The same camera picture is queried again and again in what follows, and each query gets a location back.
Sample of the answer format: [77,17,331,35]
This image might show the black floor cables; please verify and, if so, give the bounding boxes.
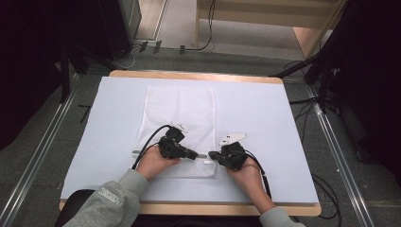
[288,96,320,144]

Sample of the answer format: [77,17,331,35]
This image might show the black looped floor cable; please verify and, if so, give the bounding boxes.
[311,172,344,220]

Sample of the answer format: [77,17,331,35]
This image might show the light wooden furniture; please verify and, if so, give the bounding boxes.
[194,0,348,60]

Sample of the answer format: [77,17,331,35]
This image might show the metal floor rail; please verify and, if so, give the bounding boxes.
[0,72,80,227]
[305,84,376,227]

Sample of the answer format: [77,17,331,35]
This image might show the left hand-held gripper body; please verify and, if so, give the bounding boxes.
[157,121,190,161]

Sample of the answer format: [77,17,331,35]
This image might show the black hanging cable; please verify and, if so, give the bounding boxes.
[184,0,218,52]

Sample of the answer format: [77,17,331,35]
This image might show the wooden table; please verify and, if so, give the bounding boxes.
[59,69,323,218]

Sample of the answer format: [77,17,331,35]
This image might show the person's left hand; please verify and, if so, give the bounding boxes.
[135,145,183,183]

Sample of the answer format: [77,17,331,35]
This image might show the black floor tape strip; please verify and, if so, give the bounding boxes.
[78,103,93,124]

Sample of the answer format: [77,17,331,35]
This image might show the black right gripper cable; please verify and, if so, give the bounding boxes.
[244,149,272,201]

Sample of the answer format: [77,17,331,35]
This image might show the white table cover sheet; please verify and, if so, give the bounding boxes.
[60,76,320,204]

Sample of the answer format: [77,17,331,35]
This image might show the person's dark trousers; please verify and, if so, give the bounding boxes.
[54,188,263,227]

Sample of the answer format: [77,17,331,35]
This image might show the white mesh laundry bag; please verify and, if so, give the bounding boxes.
[131,85,219,180]

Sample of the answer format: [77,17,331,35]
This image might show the black curtain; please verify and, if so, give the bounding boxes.
[0,0,122,150]
[327,0,401,185]

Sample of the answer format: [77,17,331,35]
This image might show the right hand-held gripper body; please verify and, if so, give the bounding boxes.
[217,131,250,172]

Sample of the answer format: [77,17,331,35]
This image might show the black metal stand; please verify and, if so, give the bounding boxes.
[59,42,112,104]
[269,0,363,115]

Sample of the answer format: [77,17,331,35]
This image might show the white floor cable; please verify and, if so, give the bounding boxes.
[114,43,141,70]

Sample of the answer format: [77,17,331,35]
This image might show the grey cabinet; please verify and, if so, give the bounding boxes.
[118,0,143,43]

